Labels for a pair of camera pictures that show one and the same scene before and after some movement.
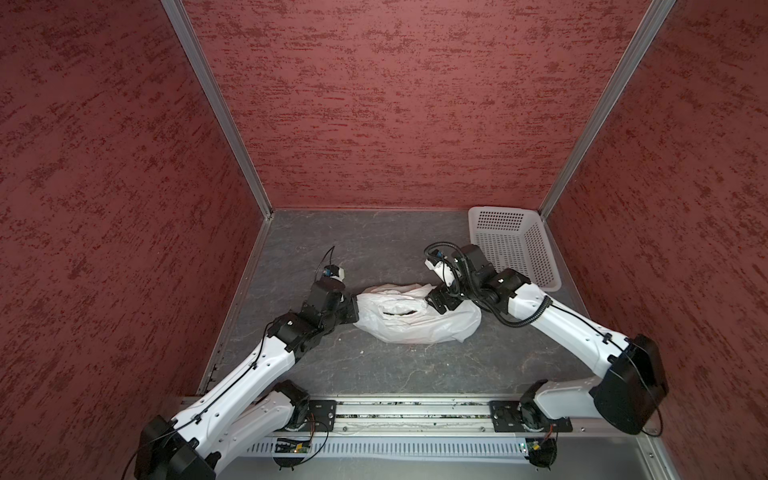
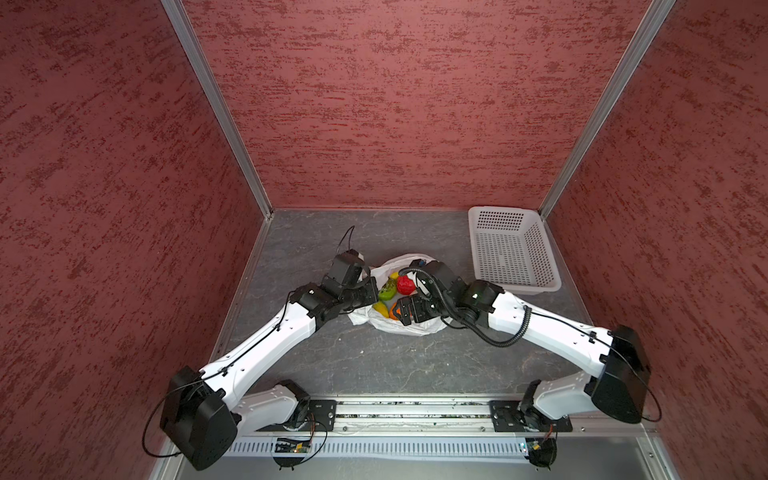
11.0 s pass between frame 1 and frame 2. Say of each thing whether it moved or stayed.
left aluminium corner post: stayed
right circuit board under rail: stayed
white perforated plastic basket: stayed
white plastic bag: moved
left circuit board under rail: stayed
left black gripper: moved
